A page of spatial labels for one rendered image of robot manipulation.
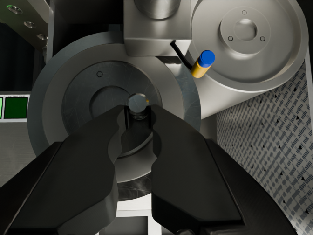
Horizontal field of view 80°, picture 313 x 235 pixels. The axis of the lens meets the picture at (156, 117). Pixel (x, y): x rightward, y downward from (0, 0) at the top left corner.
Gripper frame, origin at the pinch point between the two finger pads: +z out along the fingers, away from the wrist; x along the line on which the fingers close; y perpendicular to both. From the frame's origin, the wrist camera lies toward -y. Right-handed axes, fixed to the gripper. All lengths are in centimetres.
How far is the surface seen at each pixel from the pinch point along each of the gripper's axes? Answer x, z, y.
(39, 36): -24.2, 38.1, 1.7
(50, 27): -8.2, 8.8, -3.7
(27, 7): -20.8, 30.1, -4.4
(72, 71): -5.5, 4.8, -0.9
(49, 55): -8.1, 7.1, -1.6
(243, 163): 15.4, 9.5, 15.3
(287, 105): 15.7, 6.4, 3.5
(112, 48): -2.3, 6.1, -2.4
